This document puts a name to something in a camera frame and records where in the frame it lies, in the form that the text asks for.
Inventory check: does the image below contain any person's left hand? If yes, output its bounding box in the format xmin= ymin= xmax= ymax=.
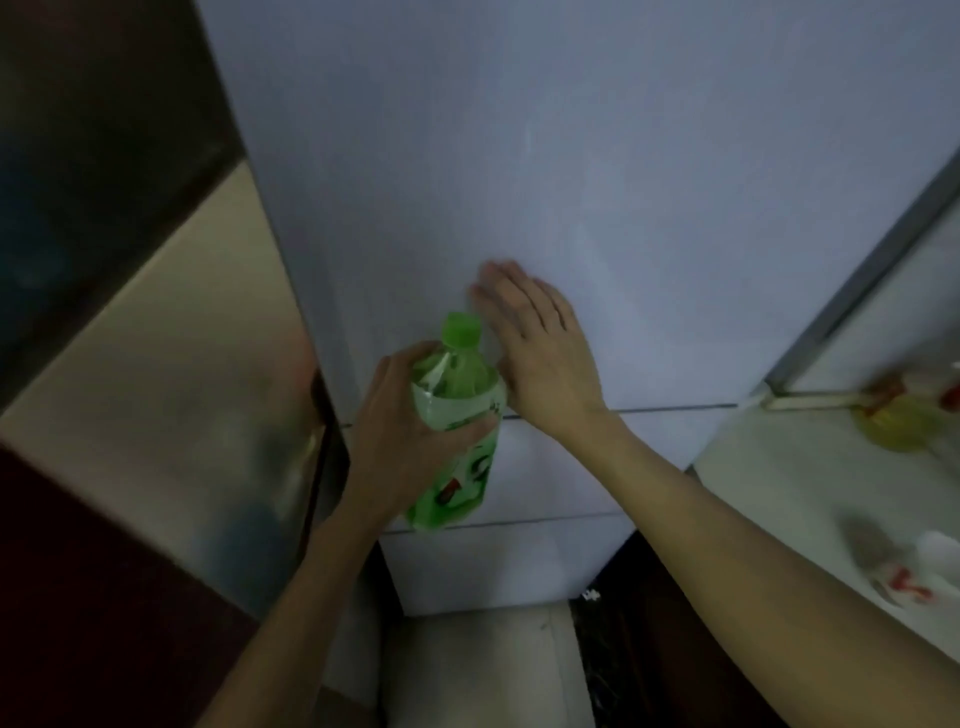
xmin=339 ymin=339 xmax=504 ymax=538

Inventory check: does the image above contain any person's right hand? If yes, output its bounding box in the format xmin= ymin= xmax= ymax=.
xmin=468 ymin=259 xmax=610 ymax=441

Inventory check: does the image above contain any green plastic drink bottle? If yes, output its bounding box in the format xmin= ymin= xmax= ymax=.
xmin=403 ymin=311 xmax=510 ymax=534

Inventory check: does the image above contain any white refrigerator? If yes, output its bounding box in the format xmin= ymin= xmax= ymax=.
xmin=193 ymin=0 xmax=960 ymax=618

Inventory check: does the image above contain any person's left forearm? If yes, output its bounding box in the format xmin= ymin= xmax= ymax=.
xmin=196 ymin=504 xmax=385 ymax=728

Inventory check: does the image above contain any person's right forearm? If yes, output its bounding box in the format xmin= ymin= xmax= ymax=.
xmin=536 ymin=408 xmax=960 ymax=728

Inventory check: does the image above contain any dark cabinet under counter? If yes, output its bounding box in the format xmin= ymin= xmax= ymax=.
xmin=568 ymin=528 xmax=790 ymax=728

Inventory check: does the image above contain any yellow bottle with red cap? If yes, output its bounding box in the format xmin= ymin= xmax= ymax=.
xmin=853 ymin=373 xmax=951 ymax=456

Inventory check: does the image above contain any grey packet with red print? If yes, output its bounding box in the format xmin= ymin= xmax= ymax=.
xmin=838 ymin=516 xmax=937 ymax=607

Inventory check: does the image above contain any dark wooden door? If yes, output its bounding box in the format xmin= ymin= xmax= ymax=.
xmin=0 ymin=0 xmax=250 ymax=415

